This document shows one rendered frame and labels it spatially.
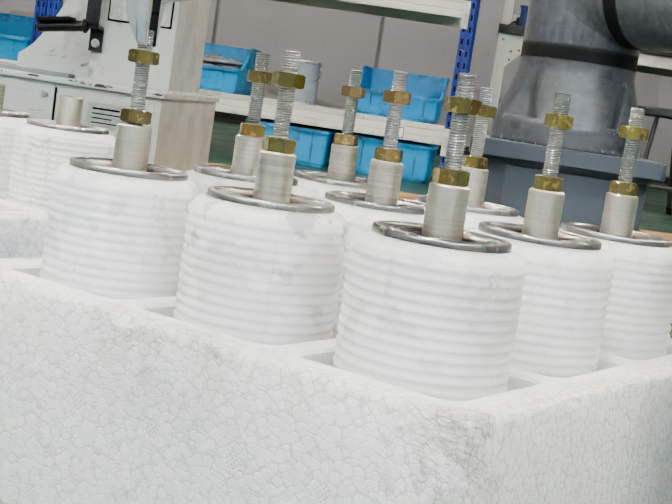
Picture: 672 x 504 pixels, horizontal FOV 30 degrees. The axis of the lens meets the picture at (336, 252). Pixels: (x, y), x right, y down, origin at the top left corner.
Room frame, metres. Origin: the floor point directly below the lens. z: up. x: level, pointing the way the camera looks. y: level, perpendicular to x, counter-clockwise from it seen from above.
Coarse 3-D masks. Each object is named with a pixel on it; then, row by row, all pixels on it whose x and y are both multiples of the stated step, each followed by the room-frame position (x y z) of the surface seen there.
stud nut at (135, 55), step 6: (132, 48) 0.80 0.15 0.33; (132, 54) 0.80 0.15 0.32; (138, 54) 0.79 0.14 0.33; (144, 54) 0.80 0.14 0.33; (150, 54) 0.80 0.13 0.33; (156, 54) 0.80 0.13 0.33; (132, 60) 0.80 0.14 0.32; (138, 60) 0.79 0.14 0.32; (144, 60) 0.80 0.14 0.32; (150, 60) 0.80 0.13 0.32; (156, 60) 0.80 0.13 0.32
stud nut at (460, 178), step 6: (438, 168) 0.67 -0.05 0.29; (444, 168) 0.66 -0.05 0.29; (438, 174) 0.66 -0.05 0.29; (444, 174) 0.66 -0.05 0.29; (450, 174) 0.66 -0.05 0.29; (456, 174) 0.66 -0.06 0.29; (462, 174) 0.66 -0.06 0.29; (468, 174) 0.67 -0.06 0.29; (438, 180) 0.66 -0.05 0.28; (444, 180) 0.66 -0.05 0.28; (450, 180) 0.66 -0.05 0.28; (456, 180) 0.66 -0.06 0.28; (462, 180) 0.66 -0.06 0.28; (468, 180) 0.67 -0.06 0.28; (462, 186) 0.66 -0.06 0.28
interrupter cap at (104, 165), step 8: (72, 160) 0.79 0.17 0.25; (80, 160) 0.80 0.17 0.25; (88, 160) 0.80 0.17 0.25; (96, 160) 0.81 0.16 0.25; (104, 160) 0.82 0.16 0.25; (112, 160) 0.83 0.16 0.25; (88, 168) 0.77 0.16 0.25; (96, 168) 0.77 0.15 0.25; (104, 168) 0.77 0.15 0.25; (112, 168) 0.77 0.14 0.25; (120, 168) 0.77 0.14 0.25; (152, 168) 0.82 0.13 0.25; (160, 168) 0.82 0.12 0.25; (168, 168) 0.83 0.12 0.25; (128, 176) 0.77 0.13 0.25; (136, 176) 0.77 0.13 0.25; (144, 176) 0.77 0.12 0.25; (152, 176) 0.77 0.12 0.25; (160, 176) 0.78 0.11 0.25; (168, 176) 0.78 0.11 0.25; (176, 176) 0.79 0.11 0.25; (184, 176) 0.80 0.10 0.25
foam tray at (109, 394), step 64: (0, 320) 0.75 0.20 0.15; (64, 320) 0.72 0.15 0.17; (128, 320) 0.70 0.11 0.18; (0, 384) 0.75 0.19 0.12; (64, 384) 0.71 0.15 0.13; (128, 384) 0.69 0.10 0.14; (192, 384) 0.66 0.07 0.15; (256, 384) 0.63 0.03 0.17; (320, 384) 0.61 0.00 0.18; (384, 384) 0.62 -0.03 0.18; (512, 384) 0.69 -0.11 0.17; (576, 384) 0.69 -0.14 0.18; (640, 384) 0.73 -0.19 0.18; (0, 448) 0.74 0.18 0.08; (64, 448) 0.71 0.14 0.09; (128, 448) 0.68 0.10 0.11; (192, 448) 0.66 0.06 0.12; (256, 448) 0.63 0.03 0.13; (320, 448) 0.61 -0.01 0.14; (384, 448) 0.59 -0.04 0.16; (448, 448) 0.57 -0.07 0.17; (512, 448) 0.60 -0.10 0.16; (576, 448) 0.66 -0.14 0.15; (640, 448) 0.75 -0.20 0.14
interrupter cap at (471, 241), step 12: (372, 228) 0.66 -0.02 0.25; (384, 228) 0.65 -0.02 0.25; (396, 228) 0.66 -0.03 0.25; (408, 228) 0.68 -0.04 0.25; (420, 228) 0.69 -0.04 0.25; (408, 240) 0.64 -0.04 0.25; (420, 240) 0.63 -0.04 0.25; (432, 240) 0.63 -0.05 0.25; (444, 240) 0.63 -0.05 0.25; (468, 240) 0.68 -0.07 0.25; (480, 240) 0.68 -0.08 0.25; (492, 240) 0.68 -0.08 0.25; (504, 240) 0.68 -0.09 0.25; (480, 252) 0.64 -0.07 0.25; (492, 252) 0.64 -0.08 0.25; (504, 252) 0.65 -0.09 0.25
